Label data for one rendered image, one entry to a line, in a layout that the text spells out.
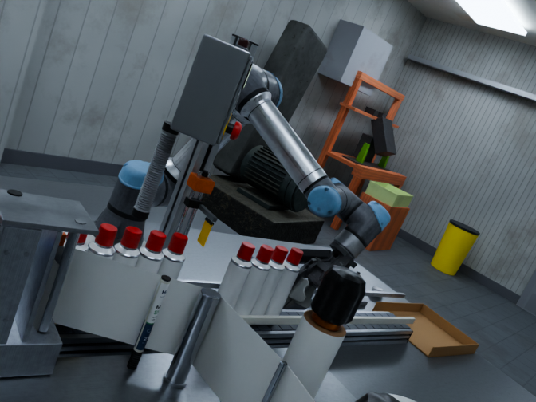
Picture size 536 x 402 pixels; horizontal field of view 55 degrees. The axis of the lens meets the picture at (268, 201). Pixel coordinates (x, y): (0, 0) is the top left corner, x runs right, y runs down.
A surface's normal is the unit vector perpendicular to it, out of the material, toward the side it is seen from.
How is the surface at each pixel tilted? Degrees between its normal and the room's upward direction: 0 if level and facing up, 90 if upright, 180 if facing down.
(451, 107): 90
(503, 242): 90
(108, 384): 0
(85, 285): 90
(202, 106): 90
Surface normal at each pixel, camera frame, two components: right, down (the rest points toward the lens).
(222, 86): 0.02, 0.25
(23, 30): 0.69, 0.43
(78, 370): 0.38, -0.90
